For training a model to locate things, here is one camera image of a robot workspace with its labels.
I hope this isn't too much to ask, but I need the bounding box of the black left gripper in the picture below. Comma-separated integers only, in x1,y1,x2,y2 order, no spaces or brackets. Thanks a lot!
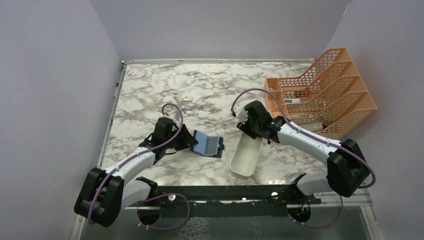
164,123,199,151

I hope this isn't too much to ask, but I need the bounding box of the blue leather card holder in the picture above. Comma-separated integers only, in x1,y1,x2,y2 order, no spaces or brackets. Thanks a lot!
190,130,225,158

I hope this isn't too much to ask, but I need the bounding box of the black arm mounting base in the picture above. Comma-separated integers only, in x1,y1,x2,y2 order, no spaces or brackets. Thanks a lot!
125,177,321,228

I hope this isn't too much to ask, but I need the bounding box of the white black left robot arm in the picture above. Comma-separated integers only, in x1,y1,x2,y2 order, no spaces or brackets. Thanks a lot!
73,117,199,228

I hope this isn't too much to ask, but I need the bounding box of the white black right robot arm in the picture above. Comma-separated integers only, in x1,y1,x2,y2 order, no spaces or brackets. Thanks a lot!
232,100,371,204

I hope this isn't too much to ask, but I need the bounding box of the small white red card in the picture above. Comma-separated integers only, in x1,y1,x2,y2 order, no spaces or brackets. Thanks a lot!
181,95,193,102

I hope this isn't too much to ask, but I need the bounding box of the white oblong plastic tray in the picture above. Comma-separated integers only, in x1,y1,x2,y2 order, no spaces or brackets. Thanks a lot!
229,132,263,177

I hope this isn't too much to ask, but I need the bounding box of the grey red box in organizer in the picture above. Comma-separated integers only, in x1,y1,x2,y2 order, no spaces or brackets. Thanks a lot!
302,123,324,132

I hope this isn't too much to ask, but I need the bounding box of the orange mesh file organizer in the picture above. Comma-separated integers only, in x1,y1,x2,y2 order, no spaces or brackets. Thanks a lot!
263,47,377,139

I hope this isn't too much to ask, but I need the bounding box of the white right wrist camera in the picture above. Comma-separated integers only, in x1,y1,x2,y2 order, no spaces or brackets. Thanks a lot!
231,102,249,125

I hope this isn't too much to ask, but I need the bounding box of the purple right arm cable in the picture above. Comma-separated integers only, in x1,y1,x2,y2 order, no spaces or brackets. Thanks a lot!
230,88,377,190

